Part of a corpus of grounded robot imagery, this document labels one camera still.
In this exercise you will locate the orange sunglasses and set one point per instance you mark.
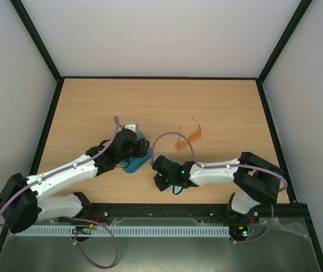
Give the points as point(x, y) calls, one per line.
point(192, 137)

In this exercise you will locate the black metal frame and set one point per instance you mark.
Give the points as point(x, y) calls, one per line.
point(292, 210)

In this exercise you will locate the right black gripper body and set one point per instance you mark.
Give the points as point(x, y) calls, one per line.
point(159, 181)

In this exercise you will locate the light blue slotted cable duct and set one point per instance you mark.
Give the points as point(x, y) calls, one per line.
point(132, 231)

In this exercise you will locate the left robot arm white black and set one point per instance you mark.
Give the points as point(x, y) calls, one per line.
point(25, 201)

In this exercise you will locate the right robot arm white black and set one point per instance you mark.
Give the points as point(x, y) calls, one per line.
point(259, 180)

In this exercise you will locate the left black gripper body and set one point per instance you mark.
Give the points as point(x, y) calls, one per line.
point(140, 152)

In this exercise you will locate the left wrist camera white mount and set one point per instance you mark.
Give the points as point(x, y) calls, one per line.
point(133, 126)

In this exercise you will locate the blue transparent glasses case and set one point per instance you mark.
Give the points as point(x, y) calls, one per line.
point(139, 161)

